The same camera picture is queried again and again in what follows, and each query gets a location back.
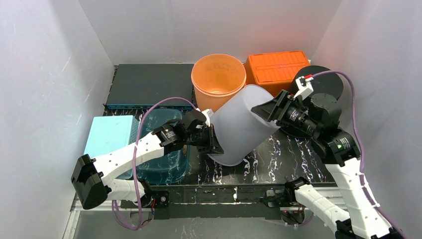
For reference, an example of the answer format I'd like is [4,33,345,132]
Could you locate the grey lavender plastic bucket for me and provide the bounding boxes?
[208,85,280,166]

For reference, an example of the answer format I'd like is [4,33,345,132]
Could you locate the orange plastic tray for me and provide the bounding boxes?
[244,51,310,97]

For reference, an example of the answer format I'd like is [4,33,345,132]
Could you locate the dark teal transparent container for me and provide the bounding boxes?
[136,109,190,185]

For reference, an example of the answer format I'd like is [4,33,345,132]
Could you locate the black plastic bucket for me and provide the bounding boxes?
[282,65,344,138]

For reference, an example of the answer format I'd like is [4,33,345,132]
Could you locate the tan bucket with black liner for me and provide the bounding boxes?
[191,54,246,112]

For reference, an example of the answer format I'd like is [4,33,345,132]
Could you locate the light blue perforated basket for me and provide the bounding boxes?
[84,115,139,158]

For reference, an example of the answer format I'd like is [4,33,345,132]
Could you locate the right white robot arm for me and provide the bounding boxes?
[252,90,403,239]

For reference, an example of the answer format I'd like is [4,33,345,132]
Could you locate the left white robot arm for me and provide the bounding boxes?
[71,109,224,210]

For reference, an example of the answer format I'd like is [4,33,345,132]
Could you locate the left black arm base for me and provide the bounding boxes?
[119,180,169,227]

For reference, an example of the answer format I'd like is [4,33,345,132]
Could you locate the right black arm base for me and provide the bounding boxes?
[259,185,314,229]

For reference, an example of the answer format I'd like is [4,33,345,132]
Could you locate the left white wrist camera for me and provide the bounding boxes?
[202,109,213,126]

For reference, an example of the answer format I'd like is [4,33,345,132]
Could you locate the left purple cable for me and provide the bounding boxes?
[111,96,199,232]

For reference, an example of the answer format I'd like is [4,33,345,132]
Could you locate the dark blue network switch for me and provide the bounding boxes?
[105,64,194,110]

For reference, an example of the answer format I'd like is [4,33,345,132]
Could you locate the aluminium frame rail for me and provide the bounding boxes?
[61,61,377,239]

